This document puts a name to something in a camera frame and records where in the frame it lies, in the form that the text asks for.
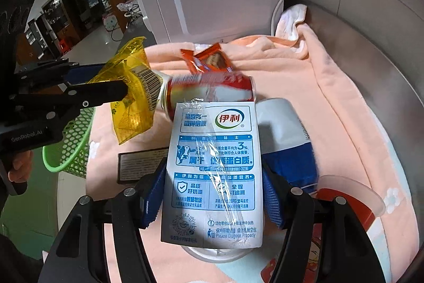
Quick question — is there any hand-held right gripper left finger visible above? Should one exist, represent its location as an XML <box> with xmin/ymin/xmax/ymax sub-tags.
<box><xmin>43</xmin><ymin>157</ymin><xmax>169</xmax><ymax>283</ymax></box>

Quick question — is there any orange snack wrapper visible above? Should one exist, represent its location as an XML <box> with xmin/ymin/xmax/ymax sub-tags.
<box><xmin>180</xmin><ymin>42</ymin><xmax>232</xmax><ymax>74</ymax></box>

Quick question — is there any white power cable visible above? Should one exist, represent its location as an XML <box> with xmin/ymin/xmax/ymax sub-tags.
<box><xmin>271</xmin><ymin>0</ymin><xmax>294</xmax><ymax>36</ymax></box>

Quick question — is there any green plastic basket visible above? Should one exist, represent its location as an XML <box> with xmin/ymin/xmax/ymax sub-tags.
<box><xmin>42</xmin><ymin>106</ymin><xmax>96</xmax><ymax>179</ymax></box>

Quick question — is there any white milk carton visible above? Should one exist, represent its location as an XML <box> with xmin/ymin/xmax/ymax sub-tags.
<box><xmin>161</xmin><ymin>99</ymin><xmax>266</xmax><ymax>250</ymax></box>

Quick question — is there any red instant noodle cup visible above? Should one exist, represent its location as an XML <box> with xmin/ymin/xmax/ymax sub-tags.
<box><xmin>260</xmin><ymin>174</ymin><xmax>385</xmax><ymax>283</ymax></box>

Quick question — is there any peach flower blanket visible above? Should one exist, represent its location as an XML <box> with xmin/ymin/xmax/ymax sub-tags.
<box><xmin>87</xmin><ymin>3</ymin><xmax>419</xmax><ymax>283</ymax></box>

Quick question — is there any person's left hand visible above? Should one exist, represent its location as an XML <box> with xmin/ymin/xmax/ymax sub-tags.
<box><xmin>7</xmin><ymin>150</ymin><xmax>34</xmax><ymax>185</ymax></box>

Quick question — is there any white plastic bowl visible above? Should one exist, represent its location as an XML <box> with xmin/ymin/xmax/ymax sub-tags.
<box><xmin>184</xmin><ymin>246</ymin><xmax>262</xmax><ymax>265</ymax></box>

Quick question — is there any small black box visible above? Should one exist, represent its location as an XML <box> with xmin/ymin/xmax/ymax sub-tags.
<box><xmin>117</xmin><ymin>147</ymin><xmax>169</xmax><ymax>184</ymax></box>

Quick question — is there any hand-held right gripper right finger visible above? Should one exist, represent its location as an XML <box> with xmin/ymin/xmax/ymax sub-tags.
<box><xmin>263</xmin><ymin>163</ymin><xmax>395</xmax><ymax>283</ymax></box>

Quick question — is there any colourful dotted box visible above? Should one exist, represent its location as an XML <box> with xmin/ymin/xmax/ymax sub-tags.
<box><xmin>103</xmin><ymin>14</ymin><xmax>119</xmax><ymax>32</ymax></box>

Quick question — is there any yellow plastic wrapper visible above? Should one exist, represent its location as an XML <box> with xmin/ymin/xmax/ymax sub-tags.
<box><xmin>87</xmin><ymin>37</ymin><xmax>163</xmax><ymax>146</ymax></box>

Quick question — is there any red drink can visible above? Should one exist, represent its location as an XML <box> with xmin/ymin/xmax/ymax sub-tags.
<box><xmin>162</xmin><ymin>72</ymin><xmax>257</xmax><ymax>119</ymax></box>

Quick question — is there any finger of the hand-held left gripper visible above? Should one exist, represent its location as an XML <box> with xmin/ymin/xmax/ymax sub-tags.
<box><xmin>23</xmin><ymin>79</ymin><xmax>128</xmax><ymax>113</ymax></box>
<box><xmin>15</xmin><ymin>59</ymin><xmax>107</xmax><ymax>89</ymax></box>

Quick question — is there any dark display cabinet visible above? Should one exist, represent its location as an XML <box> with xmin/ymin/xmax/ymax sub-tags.
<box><xmin>41</xmin><ymin>0</ymin><xmax>77</xmax><ymax>48</ymax></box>

